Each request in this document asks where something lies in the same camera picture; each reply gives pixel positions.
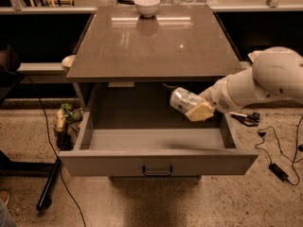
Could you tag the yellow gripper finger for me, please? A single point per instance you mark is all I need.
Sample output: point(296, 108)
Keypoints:
point(201, 112)

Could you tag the silver green 7up can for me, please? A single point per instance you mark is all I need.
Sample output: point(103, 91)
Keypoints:
point(183, 100)

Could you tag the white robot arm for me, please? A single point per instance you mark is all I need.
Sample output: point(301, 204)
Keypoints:
point(276, 73)

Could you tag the grey cabinet with glossy top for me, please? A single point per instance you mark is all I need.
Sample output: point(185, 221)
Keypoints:
point(179, 44)

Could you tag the open grey top drawer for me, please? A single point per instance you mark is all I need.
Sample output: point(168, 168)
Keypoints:
point(134, 132)

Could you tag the white takeout foam container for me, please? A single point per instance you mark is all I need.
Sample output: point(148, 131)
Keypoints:
point(253, 55)

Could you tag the white ceramic bowl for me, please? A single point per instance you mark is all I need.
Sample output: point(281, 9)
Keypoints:
point(147, 8)

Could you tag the white plate on ledge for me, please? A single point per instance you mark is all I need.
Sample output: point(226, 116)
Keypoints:
point(68, 61)

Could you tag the black metal stand leg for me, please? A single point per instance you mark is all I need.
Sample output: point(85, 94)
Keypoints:
point(45, 199)

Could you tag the black power adapter with cable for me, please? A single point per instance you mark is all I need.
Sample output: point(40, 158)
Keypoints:
point(273, 167)

